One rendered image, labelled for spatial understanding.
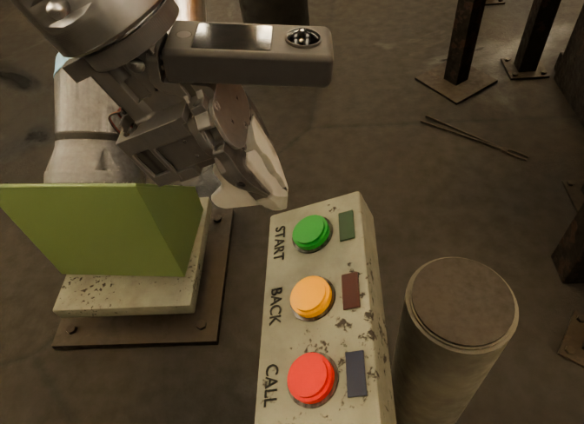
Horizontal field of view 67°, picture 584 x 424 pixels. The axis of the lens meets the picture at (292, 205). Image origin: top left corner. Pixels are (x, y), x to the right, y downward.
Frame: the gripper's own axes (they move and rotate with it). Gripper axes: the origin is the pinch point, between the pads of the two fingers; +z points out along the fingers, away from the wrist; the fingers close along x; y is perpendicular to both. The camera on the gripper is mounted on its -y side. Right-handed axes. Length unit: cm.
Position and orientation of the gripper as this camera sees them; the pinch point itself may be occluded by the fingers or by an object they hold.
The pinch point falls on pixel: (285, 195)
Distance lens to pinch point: 42.2
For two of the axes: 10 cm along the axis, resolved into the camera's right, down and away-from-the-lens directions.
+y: -9.0, 2.6, 3.5
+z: 4.3, 5.9, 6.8
